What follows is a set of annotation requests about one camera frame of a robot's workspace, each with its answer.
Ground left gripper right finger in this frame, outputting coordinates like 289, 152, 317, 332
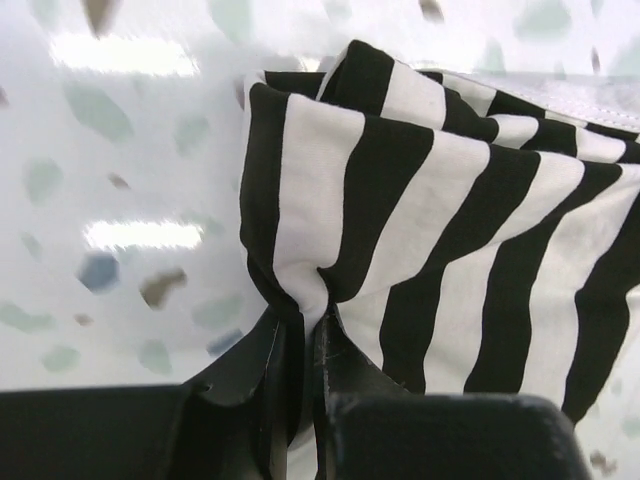
313, 307, 590, 479

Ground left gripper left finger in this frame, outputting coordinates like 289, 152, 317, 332
1, 310, 287, 479

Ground black white striped tank top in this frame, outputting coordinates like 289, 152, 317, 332
236, 38, 640, 480

